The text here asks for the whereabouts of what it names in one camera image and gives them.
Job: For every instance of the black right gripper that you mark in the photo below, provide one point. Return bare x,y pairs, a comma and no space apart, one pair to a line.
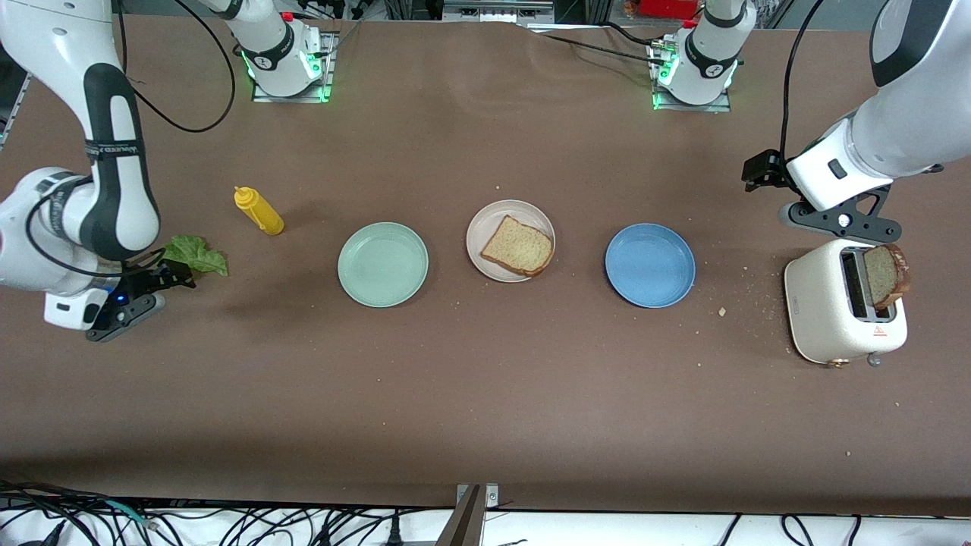
149,279

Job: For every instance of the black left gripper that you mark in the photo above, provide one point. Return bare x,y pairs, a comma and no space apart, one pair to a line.
766,171

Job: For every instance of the green lettuce leaf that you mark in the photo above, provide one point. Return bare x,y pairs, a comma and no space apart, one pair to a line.
199,256

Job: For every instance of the yellow squeeze sauce bottle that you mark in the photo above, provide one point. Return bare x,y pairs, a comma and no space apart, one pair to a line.
267,218

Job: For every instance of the brown bread slice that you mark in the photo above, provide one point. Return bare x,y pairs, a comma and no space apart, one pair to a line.
884,277
520,246

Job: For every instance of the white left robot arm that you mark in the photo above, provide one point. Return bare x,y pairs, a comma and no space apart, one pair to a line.
709,61

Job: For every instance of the blue plate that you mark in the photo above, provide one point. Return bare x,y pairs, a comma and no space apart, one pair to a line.
650,265

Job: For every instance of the mint green plate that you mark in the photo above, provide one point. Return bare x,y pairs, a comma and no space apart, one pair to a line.
383,265

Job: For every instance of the beige plate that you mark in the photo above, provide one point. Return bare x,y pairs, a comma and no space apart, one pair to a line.
482,235

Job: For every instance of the white toaster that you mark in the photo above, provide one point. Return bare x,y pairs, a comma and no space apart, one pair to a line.
815,303

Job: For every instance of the red box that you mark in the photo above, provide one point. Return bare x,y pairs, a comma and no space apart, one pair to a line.
667,7

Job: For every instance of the grey metal bar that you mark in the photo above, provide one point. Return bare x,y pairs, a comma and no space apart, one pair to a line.
463,523

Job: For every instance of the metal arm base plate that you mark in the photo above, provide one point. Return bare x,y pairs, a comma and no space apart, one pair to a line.
328,68
713,108

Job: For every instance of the aluminium frame beam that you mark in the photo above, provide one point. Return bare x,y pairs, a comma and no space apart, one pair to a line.
497,9

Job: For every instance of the metal table bracket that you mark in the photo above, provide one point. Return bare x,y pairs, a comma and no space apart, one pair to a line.
491,497

